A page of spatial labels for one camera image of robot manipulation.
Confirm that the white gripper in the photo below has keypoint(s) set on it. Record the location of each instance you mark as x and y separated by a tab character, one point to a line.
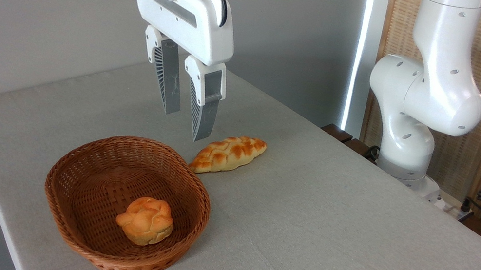
191	22

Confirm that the long braided bread loaf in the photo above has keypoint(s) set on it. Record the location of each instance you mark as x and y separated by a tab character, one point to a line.
228	153

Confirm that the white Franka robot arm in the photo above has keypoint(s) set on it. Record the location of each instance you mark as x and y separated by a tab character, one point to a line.
436	90

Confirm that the brown wicker basket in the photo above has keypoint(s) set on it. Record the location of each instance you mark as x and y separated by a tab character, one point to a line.
84	177

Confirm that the round knotted bread roll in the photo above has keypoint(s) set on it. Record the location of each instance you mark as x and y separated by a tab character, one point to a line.
146	221

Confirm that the dark wooden furniture piece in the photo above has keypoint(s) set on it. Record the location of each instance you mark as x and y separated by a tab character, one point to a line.
337	133

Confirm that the grey tablecloth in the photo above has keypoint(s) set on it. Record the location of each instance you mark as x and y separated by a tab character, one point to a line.
327	229

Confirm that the white power strip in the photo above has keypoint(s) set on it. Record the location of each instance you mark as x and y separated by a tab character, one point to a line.
454	211

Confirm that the white vertical window frame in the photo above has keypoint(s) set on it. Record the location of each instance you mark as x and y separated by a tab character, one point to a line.
366	53

